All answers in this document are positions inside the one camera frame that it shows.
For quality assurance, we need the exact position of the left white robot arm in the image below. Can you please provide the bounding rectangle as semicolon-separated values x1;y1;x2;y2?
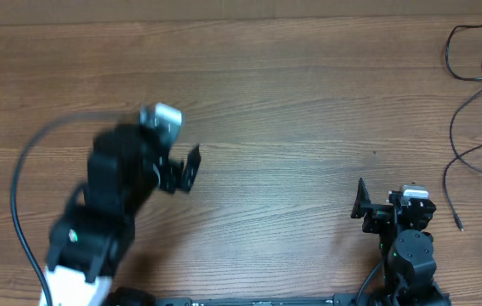
40;124;201;305

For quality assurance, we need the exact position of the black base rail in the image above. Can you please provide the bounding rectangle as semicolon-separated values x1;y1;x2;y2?
101;287;357;306

